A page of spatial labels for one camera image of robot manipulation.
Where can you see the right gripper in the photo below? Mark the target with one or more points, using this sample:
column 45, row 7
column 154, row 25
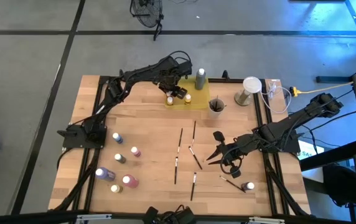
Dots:
column 219, row 136

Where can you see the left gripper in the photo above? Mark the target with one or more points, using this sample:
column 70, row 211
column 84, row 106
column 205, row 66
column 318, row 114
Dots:
column 179, row 92

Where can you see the small yellow paint bottle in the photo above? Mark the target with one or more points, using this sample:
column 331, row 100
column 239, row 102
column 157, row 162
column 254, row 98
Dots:
column 188, row 99

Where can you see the small ochre paint bottle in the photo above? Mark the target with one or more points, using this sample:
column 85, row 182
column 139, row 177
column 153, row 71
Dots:
column 170, row 100

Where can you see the angled bristle paintbrush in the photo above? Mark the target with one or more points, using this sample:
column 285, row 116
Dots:
column 195, row 158

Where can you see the large grey paint bottle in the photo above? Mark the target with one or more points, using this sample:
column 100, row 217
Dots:
column 200, row 79

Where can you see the thin dark paintbrush silver ferrule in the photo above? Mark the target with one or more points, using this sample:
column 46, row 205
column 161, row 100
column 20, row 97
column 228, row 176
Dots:
column 232, row 184

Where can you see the thin black liner paintbrush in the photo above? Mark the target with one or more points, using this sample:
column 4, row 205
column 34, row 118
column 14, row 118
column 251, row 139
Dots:
column 222, row 107

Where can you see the small pink paint bottle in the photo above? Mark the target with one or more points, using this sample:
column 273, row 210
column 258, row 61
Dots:
column 135, row 151

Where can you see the small blue paint bottle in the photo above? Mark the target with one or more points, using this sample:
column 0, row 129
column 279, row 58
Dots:
column 118, row 137

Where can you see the large red paint bottle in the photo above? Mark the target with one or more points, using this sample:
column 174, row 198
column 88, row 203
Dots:
column 130, row 181

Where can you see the large blue paint bottle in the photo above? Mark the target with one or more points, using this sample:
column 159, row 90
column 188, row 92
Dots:
column 104, row 173

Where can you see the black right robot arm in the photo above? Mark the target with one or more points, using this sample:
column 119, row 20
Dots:
column 290, row 124

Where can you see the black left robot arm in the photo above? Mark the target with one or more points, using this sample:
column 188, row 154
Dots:
column 115, row 90

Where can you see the small brown paint bottle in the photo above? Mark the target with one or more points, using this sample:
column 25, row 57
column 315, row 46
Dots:
column 248, row 186

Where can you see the small tan paint bottle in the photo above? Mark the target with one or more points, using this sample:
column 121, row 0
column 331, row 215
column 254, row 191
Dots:
column 116, row 188

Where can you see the yellow translucent plastic bin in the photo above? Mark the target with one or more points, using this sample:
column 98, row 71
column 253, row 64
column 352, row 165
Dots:
column 198, row 99

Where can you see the beige plastic cup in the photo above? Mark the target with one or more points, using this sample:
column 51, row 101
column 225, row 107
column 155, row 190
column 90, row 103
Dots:
column 212, row 114

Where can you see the white dome table lamp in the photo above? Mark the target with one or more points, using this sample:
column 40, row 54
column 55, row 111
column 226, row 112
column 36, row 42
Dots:
column 252, row 84

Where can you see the black floor fan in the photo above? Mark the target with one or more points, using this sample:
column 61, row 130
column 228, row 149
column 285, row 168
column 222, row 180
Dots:
column 148, row 12

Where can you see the green white sign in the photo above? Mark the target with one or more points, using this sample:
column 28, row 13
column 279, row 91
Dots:
column 308, row 154

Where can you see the black metal beam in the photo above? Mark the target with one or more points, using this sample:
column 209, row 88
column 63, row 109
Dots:
column 330, row 155
column 333, row 79

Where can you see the black office chair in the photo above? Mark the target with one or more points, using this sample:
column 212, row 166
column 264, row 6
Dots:
column 340, row 183

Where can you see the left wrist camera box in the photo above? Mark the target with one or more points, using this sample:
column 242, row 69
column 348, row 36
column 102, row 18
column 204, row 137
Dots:
column 170, row 80

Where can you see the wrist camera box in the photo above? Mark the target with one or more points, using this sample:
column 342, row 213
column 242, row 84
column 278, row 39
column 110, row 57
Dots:
column 235, row 147
column 170, row 80

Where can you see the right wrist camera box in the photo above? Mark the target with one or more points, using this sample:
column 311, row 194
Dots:
column 235, row 147

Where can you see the black table frame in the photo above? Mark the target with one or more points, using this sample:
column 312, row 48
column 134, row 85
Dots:
column 134, row 79

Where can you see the silver frame bracket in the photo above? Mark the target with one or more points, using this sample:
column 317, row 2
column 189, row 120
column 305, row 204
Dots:
column 94, row 217
column 266, row 220

